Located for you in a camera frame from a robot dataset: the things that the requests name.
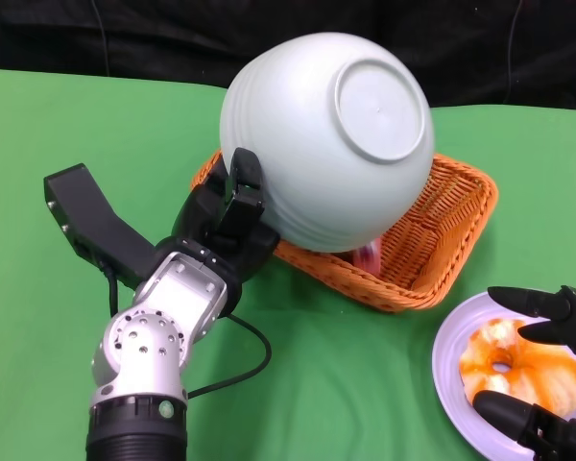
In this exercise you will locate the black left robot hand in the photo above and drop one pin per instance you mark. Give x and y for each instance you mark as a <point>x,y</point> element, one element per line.
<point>221,216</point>

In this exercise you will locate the pale green bowl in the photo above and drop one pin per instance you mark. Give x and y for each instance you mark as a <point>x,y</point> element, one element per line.
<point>317,144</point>

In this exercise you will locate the pink layered cake slice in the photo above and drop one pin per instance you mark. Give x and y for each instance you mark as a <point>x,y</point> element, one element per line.
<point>367,257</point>

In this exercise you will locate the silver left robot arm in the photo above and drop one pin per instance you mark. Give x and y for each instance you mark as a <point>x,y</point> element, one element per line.
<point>144,346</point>

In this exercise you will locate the lavender round plate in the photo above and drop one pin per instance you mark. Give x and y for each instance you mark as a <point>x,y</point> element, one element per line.
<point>451,365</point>

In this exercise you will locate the orange wicker basket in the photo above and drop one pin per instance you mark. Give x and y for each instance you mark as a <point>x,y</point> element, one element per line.
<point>437,240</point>

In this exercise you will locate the green tablecloth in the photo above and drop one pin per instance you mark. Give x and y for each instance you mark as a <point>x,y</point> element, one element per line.
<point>77,134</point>

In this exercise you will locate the black curtain backdrop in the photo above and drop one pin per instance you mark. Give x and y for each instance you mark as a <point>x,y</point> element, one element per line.
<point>125,33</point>

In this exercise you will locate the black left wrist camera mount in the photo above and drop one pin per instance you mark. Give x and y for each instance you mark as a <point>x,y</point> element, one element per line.
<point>96,221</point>

